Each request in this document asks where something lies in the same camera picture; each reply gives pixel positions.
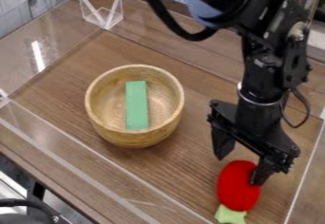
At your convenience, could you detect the green rectangular block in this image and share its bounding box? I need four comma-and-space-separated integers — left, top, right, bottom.
126, 81, 148, 131

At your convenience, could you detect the wooden bowl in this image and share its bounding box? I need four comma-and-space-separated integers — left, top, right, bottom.
84, 65, 184, 148

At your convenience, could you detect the black table frame bracket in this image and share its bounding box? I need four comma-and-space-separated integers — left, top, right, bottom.
27, 180, 72, 224

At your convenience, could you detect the red plush fruit green stem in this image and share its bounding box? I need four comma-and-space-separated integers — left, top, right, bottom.
214, 160, 261, 224

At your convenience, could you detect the clear acrylic corner bracket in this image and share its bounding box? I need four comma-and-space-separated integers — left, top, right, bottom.
79, 0, 123, 30

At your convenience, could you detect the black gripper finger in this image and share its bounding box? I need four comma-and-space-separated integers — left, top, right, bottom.
211, 125, 235, 160
249, 157, 274, 186

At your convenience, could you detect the black cable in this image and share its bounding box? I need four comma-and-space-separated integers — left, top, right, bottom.
128, 0, 220, 42

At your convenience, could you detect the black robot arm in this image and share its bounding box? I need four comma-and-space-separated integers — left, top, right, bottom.
186, 0, 311, 185

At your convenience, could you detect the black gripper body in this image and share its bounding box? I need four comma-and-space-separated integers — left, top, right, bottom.
207, 93, 301, 173

